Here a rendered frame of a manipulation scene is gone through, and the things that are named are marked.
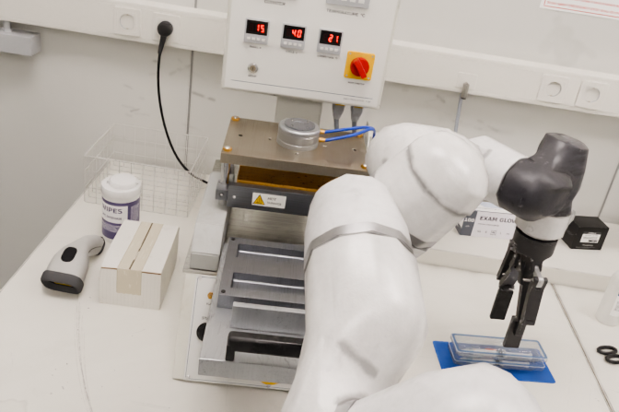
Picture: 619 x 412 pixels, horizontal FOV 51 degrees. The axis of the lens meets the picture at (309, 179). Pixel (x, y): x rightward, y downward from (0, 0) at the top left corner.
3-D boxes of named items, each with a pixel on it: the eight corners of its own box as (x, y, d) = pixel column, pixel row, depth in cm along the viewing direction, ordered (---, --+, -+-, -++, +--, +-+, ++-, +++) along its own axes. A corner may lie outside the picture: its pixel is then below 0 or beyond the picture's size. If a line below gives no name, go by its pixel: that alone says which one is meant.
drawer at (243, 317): (222, 260, 115) (226, 223, 112) (343, 274, 117) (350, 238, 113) (197, 379, 89) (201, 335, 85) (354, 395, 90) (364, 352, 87)
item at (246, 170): (242, 159, 133) (247, 117, 129) (347, 173, 135) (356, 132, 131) (234, 199, 118) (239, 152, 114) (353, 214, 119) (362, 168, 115)
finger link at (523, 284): (538, 261, 118) (542, 263, 117) (531, 321, 119) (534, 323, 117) (518, 259, 118) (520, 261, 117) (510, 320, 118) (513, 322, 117)
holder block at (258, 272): (227, 248, 112) (229, 236, 111) (342, 262, 113) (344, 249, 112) (216, 307, 97) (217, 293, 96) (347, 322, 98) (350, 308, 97)
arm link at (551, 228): (531, 215, 109) (521, 241, 111) (601, 221, 110) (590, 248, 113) (508, 182, 120) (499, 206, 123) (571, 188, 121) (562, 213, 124)
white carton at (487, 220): (447, 211, 175) (453, 187, 172) (527, 219, 178) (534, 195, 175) (459, 235, 164) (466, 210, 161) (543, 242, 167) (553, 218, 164)
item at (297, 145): (230, 145, 139) (236, 88, 133) (371, 163, 141) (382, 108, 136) (216, 197, 117) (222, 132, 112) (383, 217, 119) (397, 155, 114)
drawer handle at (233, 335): (226, 350, 89) (228, 328, 87) (333, 362, 90) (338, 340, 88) (225, 360, 87) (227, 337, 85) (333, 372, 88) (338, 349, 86)
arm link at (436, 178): (301, 138, 81) (390, 49, 73) (390, 158, 94) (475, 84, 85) (357, 272, 72) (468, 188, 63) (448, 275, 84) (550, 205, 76)
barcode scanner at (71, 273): (77, 243, 145) (77, 212, 142) (112, 248, 145) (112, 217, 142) (38, 297, 127) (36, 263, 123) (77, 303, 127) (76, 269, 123)
